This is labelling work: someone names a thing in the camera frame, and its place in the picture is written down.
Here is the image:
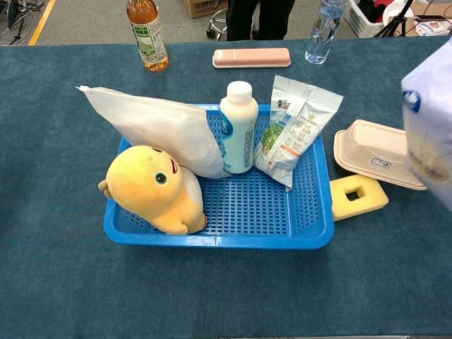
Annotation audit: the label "white translucent zip bag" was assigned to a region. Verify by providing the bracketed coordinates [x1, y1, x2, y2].
[75, 85, 230, 179]

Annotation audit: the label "green yellow sponge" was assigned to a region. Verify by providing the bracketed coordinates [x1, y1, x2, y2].
[330, 174, 389, 222]

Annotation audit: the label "beige lunch box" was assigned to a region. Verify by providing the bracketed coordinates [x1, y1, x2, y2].
[333, 119, 428, 191]

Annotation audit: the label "white and blue pouch bag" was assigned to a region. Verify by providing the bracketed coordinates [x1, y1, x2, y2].
[400, 45, 452, 213]

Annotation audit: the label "printed cardboard box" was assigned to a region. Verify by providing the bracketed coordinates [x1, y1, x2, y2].
[182, 0, 229, 19]

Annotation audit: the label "white milk bottle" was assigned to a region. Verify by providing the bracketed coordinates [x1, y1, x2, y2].
[218, 81, 259, 175]

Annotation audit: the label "blue perforated plastic basket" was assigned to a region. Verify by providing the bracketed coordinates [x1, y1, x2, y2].
[103, 103, 335, 250]

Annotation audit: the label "yellow plush toy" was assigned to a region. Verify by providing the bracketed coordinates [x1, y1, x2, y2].
[97, 145, 208, 235]

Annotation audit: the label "silver green snack packet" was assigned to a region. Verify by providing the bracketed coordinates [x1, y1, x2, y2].
[254, 74, 344, 191]

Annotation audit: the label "pink long plastic case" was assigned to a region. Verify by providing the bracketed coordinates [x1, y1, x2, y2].
[212, 47, 292, 69]

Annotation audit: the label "chrome stool base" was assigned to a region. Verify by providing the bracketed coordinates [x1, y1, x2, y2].
[206, 8, 229, 40]

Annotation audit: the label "amber tea bottle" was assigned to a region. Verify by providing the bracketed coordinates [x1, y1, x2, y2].
[126, 0, 170, 73]

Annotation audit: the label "person in black trousers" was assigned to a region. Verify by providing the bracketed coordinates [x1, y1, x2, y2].
[225, 0, 296, 42]

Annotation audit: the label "clear water bottle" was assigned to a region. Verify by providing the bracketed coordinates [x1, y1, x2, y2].
[304, 0, 349, 65]

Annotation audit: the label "teal table cloth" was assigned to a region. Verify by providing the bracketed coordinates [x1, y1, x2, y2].
[0, 35, 452, 336]

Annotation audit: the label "white plastic laundry basket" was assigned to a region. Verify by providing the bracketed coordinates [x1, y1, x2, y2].
[347, 0, 389, 39]

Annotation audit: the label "black tripod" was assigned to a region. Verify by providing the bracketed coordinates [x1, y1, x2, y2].
[374, 0, 416, 38]

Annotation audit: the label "black floor cables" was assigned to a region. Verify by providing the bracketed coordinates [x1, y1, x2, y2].
[0, 0, 47, 45]

